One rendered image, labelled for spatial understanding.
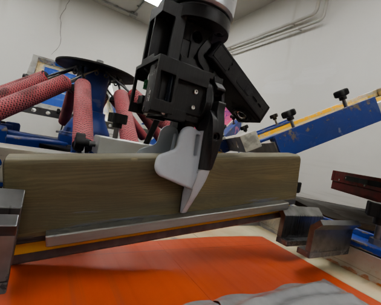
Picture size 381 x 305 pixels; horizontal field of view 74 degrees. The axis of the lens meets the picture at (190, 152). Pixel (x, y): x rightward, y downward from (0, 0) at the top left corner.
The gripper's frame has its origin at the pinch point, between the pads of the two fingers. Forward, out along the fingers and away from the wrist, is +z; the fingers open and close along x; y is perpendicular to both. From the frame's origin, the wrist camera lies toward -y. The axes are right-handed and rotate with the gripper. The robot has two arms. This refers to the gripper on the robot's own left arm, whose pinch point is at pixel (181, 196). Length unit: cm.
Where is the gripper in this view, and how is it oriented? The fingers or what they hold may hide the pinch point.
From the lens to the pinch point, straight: 30.3
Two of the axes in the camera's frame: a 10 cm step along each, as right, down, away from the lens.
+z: -1.9, 9.8, 0.2
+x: 5.0, 1.2, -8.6
